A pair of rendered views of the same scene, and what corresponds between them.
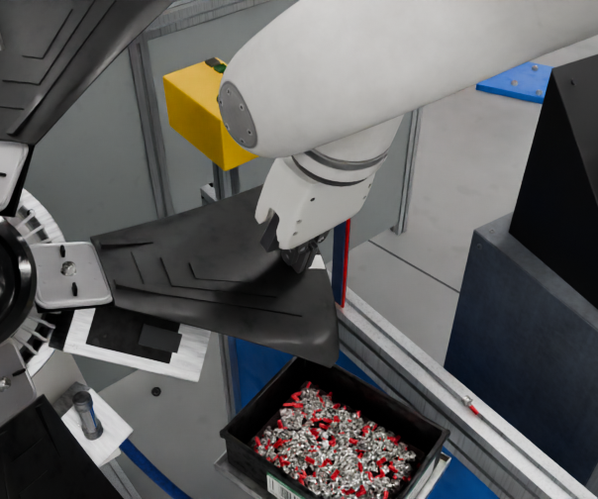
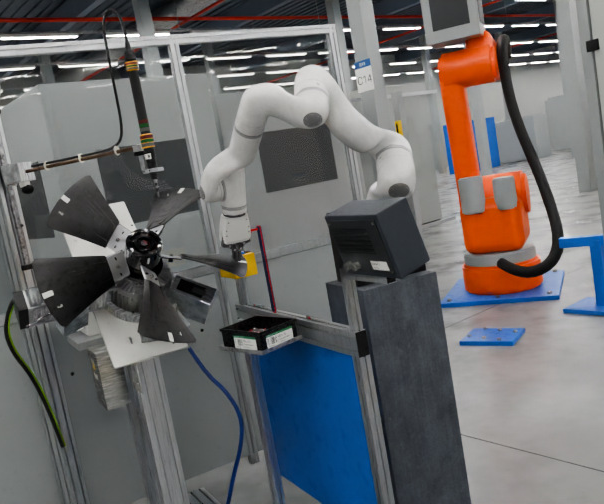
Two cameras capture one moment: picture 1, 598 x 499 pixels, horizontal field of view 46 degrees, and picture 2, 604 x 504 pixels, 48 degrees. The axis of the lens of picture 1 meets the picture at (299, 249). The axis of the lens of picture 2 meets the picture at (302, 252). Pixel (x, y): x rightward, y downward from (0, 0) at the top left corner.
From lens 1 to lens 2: 1.83 m
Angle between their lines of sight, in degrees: 36
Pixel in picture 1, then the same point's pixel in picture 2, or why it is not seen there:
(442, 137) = not seen: hidden behind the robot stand
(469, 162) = not seen: hidden behind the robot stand
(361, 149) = (233, 203)
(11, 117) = (160, 221)
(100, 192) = (202, 341)
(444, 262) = not seen: hidden behind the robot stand
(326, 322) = (242, 269)
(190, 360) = (208, 298)
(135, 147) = (219, 320)
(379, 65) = (217, 168)
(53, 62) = (171, 210)
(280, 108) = (205, 182)
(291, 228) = (225, 233)
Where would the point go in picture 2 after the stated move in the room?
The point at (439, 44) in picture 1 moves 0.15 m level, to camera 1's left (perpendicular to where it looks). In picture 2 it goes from (226, 162) to (180, 171)
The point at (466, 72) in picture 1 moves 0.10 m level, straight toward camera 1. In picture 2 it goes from (231, 166) to (215, 169)
